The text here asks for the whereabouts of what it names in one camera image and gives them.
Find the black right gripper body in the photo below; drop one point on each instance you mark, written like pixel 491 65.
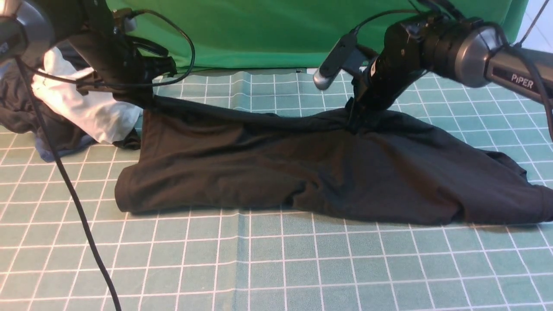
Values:
pixel 392 71

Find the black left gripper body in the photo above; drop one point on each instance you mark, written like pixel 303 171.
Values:
pixel 119 68

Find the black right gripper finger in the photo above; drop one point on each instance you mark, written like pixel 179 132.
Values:
pixel 353 115

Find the dark gray long-sleeved shirt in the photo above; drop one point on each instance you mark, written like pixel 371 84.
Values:
pixel 396 168

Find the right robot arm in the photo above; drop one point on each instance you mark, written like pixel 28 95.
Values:
pixel 471 52

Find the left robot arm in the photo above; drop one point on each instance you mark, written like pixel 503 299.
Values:
pixel 29 28

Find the white crumpled garment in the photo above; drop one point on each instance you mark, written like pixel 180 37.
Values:
pixel 98 114

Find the green backdrop cloth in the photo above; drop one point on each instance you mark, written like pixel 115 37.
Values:
pixel 235 34

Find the green checkered table mat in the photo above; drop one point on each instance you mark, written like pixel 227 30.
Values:
pixel 273 260

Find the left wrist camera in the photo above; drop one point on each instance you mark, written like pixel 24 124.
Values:
pixel 124 20

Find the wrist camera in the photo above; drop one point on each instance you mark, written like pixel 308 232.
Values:
pixel 335 61
pixel 124 20

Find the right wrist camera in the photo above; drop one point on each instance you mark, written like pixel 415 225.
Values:
pixel 335 61

